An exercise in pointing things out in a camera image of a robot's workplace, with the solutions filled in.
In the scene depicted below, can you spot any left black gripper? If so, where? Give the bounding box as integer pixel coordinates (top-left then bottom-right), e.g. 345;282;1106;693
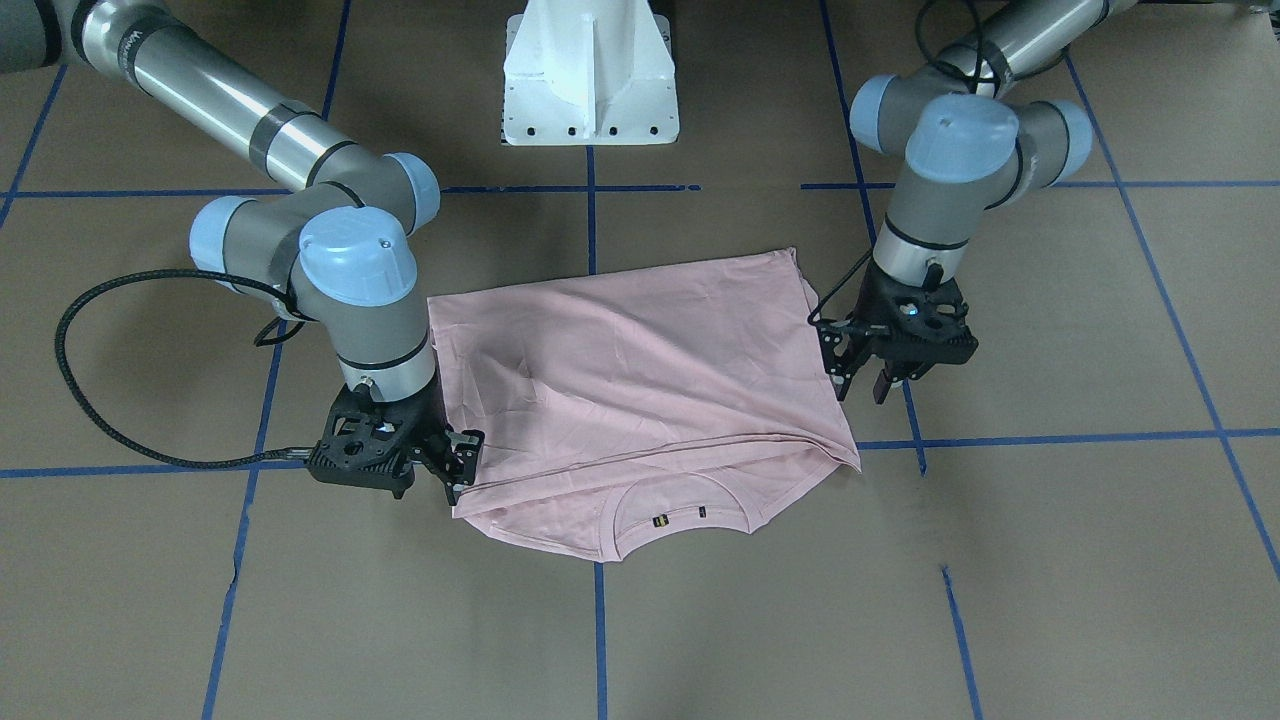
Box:
818;263;979;405

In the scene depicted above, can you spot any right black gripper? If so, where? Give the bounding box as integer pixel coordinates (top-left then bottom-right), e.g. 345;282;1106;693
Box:
305;386;485;506

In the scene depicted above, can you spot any pink Snoopy t-shirt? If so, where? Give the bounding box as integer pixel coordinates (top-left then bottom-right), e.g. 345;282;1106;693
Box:
428;249;861;562

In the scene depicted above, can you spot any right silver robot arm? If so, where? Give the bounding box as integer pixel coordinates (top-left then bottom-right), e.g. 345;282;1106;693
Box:
3;1;485;503

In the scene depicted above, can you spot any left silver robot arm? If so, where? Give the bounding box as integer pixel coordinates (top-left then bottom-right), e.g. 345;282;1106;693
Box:
809;1;1130;404

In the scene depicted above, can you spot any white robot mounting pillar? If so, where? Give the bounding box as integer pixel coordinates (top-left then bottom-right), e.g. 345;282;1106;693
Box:
500;1;681;147

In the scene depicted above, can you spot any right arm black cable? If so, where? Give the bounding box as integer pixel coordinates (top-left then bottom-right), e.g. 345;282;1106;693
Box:
55;268;321;471

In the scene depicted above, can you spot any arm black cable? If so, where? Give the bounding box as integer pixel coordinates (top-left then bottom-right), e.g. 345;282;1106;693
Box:
55;268;321;471
808;0;1071;331

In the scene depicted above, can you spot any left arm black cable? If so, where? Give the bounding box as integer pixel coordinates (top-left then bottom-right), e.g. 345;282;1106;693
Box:
808;0;1071;331

